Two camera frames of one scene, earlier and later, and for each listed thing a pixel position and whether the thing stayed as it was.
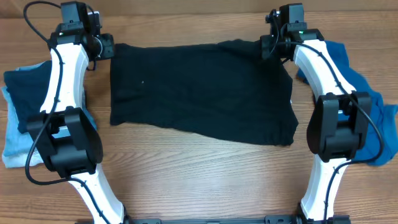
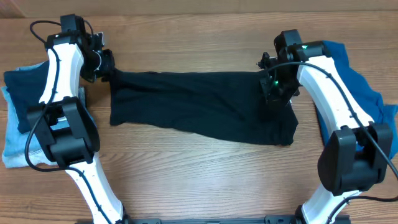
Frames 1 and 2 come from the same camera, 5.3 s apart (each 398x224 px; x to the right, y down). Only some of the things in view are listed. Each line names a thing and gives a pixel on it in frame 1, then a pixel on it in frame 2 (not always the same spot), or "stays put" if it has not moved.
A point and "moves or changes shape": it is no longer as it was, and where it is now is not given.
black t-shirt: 223,88 moves or changes shape
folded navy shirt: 28,88 stays put
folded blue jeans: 15,142 stays put
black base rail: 289,219 stays put
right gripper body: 267,46 -> 273,96
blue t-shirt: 387,115 stays put
